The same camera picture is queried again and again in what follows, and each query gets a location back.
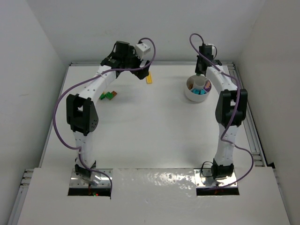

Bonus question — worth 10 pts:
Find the purple lego plate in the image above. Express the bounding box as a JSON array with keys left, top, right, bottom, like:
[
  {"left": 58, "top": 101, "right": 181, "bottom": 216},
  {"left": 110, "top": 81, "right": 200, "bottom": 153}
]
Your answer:
[{"left": 203, "top": 80, "right": 211, "bottom": 93}]

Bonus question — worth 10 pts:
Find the brown and purple lego stack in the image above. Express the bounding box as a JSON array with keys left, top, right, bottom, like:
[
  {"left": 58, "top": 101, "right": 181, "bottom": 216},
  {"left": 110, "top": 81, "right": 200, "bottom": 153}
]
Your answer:
[{"left": 187, "top": 83, "right": 193, "bottom": 90}]

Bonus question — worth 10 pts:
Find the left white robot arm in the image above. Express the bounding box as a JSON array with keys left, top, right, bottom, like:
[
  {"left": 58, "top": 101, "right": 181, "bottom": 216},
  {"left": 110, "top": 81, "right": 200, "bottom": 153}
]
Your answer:
[{"left": 66, "top": 41, "right": 150, "bottom": 185}]

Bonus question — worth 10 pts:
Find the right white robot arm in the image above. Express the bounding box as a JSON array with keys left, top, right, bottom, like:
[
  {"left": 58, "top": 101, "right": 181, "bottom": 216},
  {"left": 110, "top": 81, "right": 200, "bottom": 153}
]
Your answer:
[{"left": 195, "top": 44, "right": 248, "bottom": 179}]

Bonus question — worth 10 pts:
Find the white round divided container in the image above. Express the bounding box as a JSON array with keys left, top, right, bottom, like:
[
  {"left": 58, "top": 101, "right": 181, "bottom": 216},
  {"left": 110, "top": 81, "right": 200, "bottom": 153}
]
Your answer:
[{"left": 184, "top": 75, "right": 210, "bottom": 103}]

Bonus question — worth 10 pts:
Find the yellow long lego brick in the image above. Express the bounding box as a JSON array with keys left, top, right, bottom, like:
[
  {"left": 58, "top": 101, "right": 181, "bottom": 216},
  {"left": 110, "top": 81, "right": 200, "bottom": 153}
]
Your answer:
[{"left": 146, "top": 71, "right": 153, "bottom": 84}]

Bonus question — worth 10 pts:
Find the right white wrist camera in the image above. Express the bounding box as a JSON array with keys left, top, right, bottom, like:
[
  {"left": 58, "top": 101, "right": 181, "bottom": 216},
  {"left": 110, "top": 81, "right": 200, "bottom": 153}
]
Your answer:
[{"left": 207, "top": 44, "right": 218, "bottom": 57}]

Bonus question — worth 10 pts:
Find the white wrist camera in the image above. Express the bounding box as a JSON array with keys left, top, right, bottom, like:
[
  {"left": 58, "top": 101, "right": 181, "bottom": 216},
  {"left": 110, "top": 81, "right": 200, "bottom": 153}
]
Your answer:
[
  {"left": 207, "top": 44, "right": 218, "bottom": 57},
  {"left": 134, "top": 42, "right": 150, "bottom": 60}
]

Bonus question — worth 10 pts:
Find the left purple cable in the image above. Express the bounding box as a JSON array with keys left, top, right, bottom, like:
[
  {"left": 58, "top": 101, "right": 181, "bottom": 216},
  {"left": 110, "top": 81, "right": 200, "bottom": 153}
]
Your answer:
[{"left": 52, "top": 37, "right": 157, "bottom": 195}]

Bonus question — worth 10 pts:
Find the purple cable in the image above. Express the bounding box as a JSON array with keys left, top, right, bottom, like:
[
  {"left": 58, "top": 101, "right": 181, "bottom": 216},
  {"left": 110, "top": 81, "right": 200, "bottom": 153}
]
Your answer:
[
  {"left": 189, "top": 33, "right": 255, "bottom": 189},
  {"left": 52, "top": 37, "right": 157, "bottom": 195}
]

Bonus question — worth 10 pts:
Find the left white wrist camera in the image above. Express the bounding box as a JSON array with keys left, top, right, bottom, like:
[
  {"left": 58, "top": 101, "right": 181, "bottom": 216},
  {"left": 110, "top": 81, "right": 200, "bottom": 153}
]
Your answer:
[{"left": 134, "top": 42, "right": 150, "bottom": 60}]

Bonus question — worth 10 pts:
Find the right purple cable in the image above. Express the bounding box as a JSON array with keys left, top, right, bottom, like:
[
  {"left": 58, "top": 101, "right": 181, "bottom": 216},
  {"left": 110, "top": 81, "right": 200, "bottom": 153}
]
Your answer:
[{"left": 189, "top": 33, "right": 255, "bottom": 189}]

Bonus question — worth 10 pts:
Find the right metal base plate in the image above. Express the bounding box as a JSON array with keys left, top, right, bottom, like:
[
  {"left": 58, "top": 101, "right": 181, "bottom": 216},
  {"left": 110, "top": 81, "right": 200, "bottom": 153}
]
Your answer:
[{"left": 194, "top": 168, "right": 238, "bottom": 188}]

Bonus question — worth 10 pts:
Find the metal base plate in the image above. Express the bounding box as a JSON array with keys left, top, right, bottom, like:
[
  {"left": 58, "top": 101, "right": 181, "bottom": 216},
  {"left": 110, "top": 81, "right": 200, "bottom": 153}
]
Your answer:
[
  {"left": 69, "top": 169, "right": 113, "bottom": 188},
  {"left": 194, "top": 168, "right": 238, "bottom": 188}
]

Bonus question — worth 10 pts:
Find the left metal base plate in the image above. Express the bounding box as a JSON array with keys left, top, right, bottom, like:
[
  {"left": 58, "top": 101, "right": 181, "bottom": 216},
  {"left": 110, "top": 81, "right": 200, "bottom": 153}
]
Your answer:
[{"left": 69, "top": 169, "right": 113, "bottom": 188}]

